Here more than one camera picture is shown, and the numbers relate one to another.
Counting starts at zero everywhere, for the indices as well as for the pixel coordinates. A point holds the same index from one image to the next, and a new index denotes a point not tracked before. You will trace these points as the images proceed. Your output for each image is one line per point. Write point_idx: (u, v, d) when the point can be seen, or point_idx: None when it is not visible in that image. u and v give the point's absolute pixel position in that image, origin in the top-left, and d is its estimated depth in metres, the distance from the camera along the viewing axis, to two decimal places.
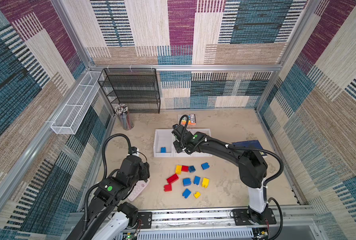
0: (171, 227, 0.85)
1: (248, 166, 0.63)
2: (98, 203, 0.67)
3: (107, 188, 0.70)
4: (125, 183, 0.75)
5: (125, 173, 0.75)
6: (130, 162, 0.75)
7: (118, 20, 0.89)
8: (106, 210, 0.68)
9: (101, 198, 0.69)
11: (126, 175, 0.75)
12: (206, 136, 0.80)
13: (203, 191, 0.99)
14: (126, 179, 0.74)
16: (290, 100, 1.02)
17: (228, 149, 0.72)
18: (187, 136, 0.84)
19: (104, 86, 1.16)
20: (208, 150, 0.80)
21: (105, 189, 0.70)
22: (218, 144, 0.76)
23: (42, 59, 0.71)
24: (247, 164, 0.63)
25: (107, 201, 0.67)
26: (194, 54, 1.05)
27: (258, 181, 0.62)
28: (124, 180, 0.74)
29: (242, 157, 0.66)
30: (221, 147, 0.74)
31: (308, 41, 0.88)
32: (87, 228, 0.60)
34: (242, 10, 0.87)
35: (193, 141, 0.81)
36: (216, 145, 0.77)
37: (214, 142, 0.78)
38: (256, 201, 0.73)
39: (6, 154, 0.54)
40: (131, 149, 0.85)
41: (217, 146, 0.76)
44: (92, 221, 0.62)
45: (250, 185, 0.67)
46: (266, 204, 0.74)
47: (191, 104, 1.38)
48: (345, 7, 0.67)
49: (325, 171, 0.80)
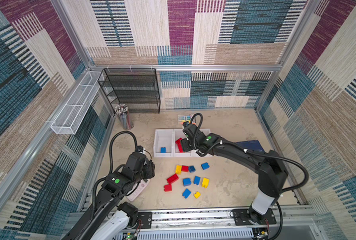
0: (171, 227, 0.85)
1: (270, 174, 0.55)
2: (105, 196, 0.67)
3: (114, 181, 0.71)
4: (131, 178, 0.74)
5: (131, 168, 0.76)
6: (136, 157, 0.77)
7: (118, 20, 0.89)
8: (113, 203, 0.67)
9: (108, 190, 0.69)
11: (132, 169, 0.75)
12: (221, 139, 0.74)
13: (203, 191, 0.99)
14: (131, 173, 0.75)
16: (290, 100, 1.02)
17: (246, 154, 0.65)
18: (199, 136, 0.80)
19: (104, 86, 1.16)
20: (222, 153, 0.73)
21: (112, 182, 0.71)
22: (235, 149, 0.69)
23: (42, 59, 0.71)
24: (269, 172, 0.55)
25: (114, 193, 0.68)
26: (194, 54, 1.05)
27: (278, 190, 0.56)
28: (130, 176, 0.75)
29: (262, 164, 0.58)
30: (240, 153, 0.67)
31: (308, 41, 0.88)
32: (94, 218, 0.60)
34: (242, 10, 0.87)
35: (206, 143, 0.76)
36: (232, 149, 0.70)
37: (230, 146, 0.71)
38: (261, 204, 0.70)
39: (6, 154, 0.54)
40: (138, 147, 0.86)
41: (233, 150, 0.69)
44: (99, 211, 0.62)
45: (267, 193, 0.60)
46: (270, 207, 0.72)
47: (191, 104, 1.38)
48: (345, 7, 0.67)
49: (325, 171, 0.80)
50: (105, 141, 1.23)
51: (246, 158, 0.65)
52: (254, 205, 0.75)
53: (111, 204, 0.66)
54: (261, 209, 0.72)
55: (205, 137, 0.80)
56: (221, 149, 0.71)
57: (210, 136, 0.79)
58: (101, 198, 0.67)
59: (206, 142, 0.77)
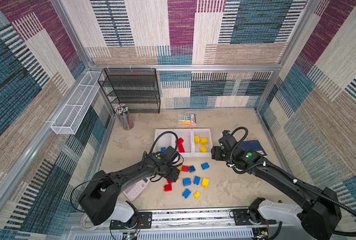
0: (171, 228, 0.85)
1: (324, 216, 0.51)
2: (150, 161, 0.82)
3: (157, 156, 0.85)
4: (168, 158, 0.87)
5: (168, 155, 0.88)
6: (174, 149, 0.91)
7: (118, 20, 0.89)
8: (152, 170, 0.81)
9: (152, 160, 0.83)
11: (169, 156, 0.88)
12: (264, 160, 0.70)
13: (203, 191, 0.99)
14: (168, 158, 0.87)
16: (290, 100, 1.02)
17: (294, 185, 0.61)
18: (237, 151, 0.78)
19: (104, 86, 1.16)
20: (263, 175, 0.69)
21: (155, 156, 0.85)
22: (281, 176, 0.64)
23: (42, 59, 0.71)
24: (324, 214, 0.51)
25: (156, 164, 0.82)
26: (194, 54, 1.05)
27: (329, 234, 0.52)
28: (166, 159, 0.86)
29: (316, 202, 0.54)
30: (287, 182, 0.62)
31: (308, 40, 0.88)
32: (139, 172, 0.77)
34: (242, 10, 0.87)
35: (245, 160, 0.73)
36: (276, 174, 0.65)
37: (274, 170, 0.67)
38: (275, 216, 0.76)
39: (6, 154, 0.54)
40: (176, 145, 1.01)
41: (279, 177, 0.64)
44: (144, 170, 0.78)
45: (312, 234, 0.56)
46: (288, 221, 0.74)
47: (191, 104, 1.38)
48: (345, 7, 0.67)
49: (325, 171, 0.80)
50: (105, 141, 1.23)
51: (294, 190, 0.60)
52: (262, 208, 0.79)
53: (152, 170, 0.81)
54: (268, 215, 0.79)
55: (243, 153, 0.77)
56: (263, 171, 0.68)
57: (250, 153, 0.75)
58: (147, 161, 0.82)
59: (246, 159, 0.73)
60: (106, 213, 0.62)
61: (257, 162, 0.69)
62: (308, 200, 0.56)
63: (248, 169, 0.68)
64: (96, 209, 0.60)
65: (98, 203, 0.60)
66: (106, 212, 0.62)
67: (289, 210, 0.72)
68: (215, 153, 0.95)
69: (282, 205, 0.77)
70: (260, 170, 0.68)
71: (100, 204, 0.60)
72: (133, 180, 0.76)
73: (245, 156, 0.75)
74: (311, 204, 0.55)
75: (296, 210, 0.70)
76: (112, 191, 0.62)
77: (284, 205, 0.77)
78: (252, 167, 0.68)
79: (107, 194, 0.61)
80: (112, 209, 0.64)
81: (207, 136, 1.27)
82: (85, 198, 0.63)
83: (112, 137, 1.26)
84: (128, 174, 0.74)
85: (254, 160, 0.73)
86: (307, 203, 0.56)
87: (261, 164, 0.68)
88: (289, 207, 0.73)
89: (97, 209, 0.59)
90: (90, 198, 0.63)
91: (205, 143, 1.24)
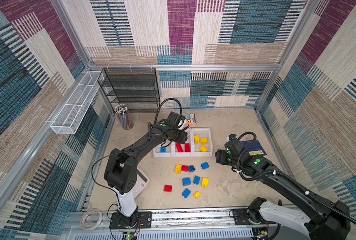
0: (171, 228, 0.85)
1: (337, 232, 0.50)
2: (156, 131, 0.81)
3: (162, 125, 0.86)
4: (172, 124, 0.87)
5: (172, 120, 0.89)
6: (176, 114, 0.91)
7: (118, 20, 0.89)
8: (160, 138, 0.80)
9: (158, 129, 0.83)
11: (173, 121, 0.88)
12: (274, 169, 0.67)
13: (203, 191, 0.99)
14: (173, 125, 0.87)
16: (291, 100, 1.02)
17: (307, 198, 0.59)
18: (244, 157, 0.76)
19: (104, 86, 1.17)
20: (273, 184, 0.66)
21: (160, 125, 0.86)
22: (293, 186, 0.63)
23: (42, 59, 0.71)
24: (337, 229, 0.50)
25: (163, 131, 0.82)
26: (194, 54, 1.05)
27: None
28: (171, 125, 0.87)
29: (329, 217, 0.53)
30: (300, 194, 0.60)
31: (308, 40, 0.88)
32: (150, 140, 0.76)
34: (242, 10, 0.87)
35: (253, 167, 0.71)
36: (288, 185, 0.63)
37: (284, 180, 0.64)
38: (278, 220, 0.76)
39: (6, 154, 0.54)
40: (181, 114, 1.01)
41: (291, 189, 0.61)
44: (152, 137, 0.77)
45: None
46: (292, 226, 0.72)
47: (191, 104, 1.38)
48: (345, 7, 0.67)
49: (325, 171, 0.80)
50: (105, 141, 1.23)
51: (307, 203, 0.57)
52: (264, 210, 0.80)
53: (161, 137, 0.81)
54: (269, 217, 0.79)
55: (252, 159, 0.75)
56: (273, 180, 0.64)
57: (259, 160, 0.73)
58: (154, 132, 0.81)
59: (254, 166, 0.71)
60: (131, 182, 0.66)
61: (267, 170, 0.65)
62: (320, 214, 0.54)
63: (256, 177, 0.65)
64: (122, 181, 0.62)
65: (122, 176, 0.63)
66: (130, 181, 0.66)
67: (294, 217, 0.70)
68: (220, 157, 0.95)
69: (287, 210, 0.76)
70: (270, 179, 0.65)
71: (124, 177, 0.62)
72: (145, 152, 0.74)
73: (254, 163, 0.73)
74: (324, 218, 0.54)
75: (303, 218, 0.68)
76: (131, 163, 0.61)
77: (288, 210, 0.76)
78: (262, 175, 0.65)
79: (126, 168, 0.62)
80: (135, 178, 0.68)
81: (207, 136, 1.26)
82: (110, 175, 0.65)
83: (112, 137, 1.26)
84: (140, 146, 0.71)
85: (262, 168, 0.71)
86: (319, 217, 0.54)
87: (271, 172, 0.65)
88: (295, 214, 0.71)
89: (124, 181, 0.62)
90: (114, 174, 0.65)
91: (206, 143, 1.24)
